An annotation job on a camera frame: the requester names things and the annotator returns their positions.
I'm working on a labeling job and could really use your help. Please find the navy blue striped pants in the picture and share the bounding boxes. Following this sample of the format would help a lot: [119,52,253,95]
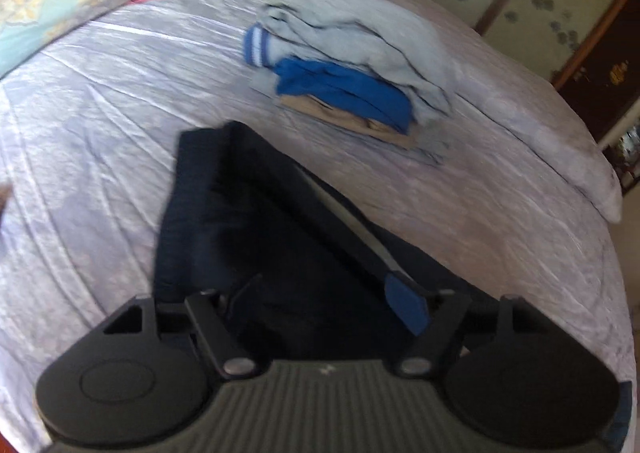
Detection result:
[152,119,634,449]

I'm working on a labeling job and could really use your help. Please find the white textured bedspread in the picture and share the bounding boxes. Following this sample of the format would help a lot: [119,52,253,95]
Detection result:
[1,0,637,452]

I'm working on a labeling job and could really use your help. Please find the tan folded garment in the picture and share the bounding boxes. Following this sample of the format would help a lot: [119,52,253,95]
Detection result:
[278,95,418,150]

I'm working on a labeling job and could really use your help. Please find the dark wooden cabinet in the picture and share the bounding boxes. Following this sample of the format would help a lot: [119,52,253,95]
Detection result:
[559,0,639,142]

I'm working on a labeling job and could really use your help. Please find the bright blue folded garment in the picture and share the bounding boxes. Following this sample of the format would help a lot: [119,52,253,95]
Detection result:
[272,58,413,134]

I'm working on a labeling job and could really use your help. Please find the grey folded garment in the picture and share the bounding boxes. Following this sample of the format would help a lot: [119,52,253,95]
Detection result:
[243,0,457,167]

